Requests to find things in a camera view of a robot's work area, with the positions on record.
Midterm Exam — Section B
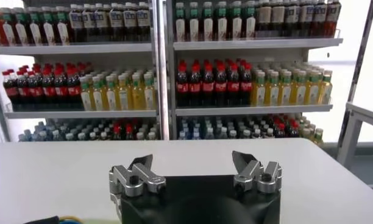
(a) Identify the dark tea bottle beige label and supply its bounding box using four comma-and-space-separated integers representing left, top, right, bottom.
256, 0, 272, 39
270, 0, 285, 38

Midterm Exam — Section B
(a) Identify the cola bottle red cap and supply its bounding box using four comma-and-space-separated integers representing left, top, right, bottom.
41, 69, 55, 107
240, 62, 254, 106
66, 68, 82, 107
227, 62, 241, 106
276, 121, 286, 138
17, 71, 30, 107
189, 62, 202, 107
125, 124, 135, 141
176, 62, 190, 107
290, 120, 300, 138
28, 70, 43, 107
112, 124, 122, 141
215, 62, 228, 107
54, 69, 68, 107
2, 71, 20, 107
202, 62, 215, 107

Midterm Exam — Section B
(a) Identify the yellow blue wire bundle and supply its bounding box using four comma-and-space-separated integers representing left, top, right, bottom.
59, 215, 83, 224

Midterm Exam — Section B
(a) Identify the yellow tea bottle green cap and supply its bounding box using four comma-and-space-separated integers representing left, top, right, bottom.
79, 75, 93, 112
291, 70, 307, 107
305, 70, 321, 106
118, 74, 132, 111
265, 71, 280, 107
278, 70, 293, 107
318, 69, 333, 105
105, 75, 118, 111
252, 71, 266, 107
143, 72, 157, 110
131, 74, 144, 111
91, 75, 105, 111

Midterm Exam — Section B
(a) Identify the gray frame side table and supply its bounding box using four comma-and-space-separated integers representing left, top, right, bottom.
337, 102, 373, 170

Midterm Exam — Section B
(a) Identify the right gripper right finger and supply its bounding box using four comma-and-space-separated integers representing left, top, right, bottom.
231, 150, 283, 195

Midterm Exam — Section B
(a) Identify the dark drink bottle white label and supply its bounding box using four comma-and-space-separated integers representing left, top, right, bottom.
123, 2, 138, 42
325, 0, 342, 38
109, 2, 124, 42
68, 4, 83, 43
311, 0, 327, 38
298, 0, 314, 38
137, 1, 151, 41
82, 3, 96, 43
94, 2, 110, 43
284, 0, 300, 38

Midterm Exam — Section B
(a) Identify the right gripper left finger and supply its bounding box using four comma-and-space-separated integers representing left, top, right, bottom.
108, 153, 168, 198

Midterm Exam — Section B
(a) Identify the gray metal shelf rack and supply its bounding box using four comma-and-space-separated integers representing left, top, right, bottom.
166, 0, 344, 141
0, 0, 171, 142

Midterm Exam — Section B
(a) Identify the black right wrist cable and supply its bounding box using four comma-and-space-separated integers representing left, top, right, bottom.
23, 215, 60, 224

